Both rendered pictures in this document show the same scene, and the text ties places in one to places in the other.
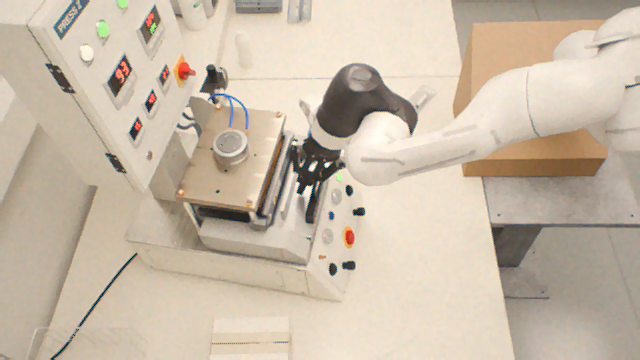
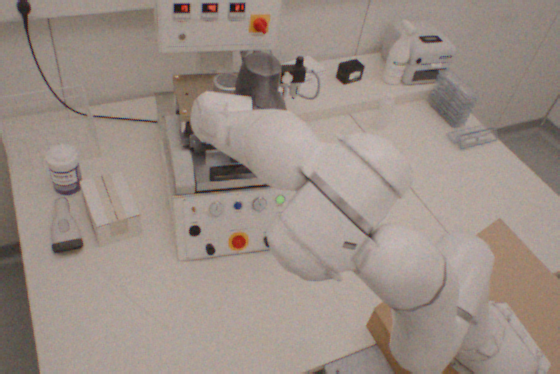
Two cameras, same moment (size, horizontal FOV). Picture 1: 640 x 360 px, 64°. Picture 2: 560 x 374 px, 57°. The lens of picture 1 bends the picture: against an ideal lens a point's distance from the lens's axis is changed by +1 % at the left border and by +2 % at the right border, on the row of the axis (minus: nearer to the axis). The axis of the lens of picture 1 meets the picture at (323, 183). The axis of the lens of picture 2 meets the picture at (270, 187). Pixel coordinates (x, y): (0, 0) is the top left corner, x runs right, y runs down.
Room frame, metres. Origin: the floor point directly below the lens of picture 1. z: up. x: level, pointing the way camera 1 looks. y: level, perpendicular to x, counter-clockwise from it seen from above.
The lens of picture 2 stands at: (0.16, -0.81, 1.93)
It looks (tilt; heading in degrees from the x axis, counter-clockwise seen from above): 45 degrees down; 53
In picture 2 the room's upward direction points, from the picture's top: 10 degrees clockwise
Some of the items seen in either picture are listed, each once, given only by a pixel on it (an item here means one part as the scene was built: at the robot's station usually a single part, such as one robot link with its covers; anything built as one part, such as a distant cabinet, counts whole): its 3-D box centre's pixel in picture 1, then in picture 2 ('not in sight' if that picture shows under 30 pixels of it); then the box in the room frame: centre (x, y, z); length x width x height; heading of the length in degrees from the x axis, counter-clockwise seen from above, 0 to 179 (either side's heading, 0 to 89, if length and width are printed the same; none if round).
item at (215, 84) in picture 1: (216, 94); (289, 80); (0.96, 0.26, 1.05); 0.15 x 0.05 x 0.15; 164
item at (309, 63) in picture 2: not in sight; (293, 77); (1.18, 0.53, 0.83); 0.23 x 0.12 x 0.07; 6
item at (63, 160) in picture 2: not in sight; (65, 170); (0.29, 0.37, 0.83); 0.09 x 0.09 x 0.15
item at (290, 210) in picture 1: (262, 189); (227, 142); (0.70, 0.15, 0.97); 0.30 x 0.22 x 0.08; 74
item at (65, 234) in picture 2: not in sight; (62, 221); (0.23, 0.21, 0.79); 0.20 x 0.08 x 0.08; 84
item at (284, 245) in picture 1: (255, 240); (179, 153); (0.56, 0.17, 0.97); 0.25 x 0.05 x 0.07; 74
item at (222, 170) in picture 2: (316, 192); (238, 171); (0.66, 0.02, 0.99); 0.15 x 0.02 x 0.04; 164
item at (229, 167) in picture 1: (224, 150); (231, 92); (0.74, 0.22, 1.08); 0.31 x 0.24 x 0.13; 164
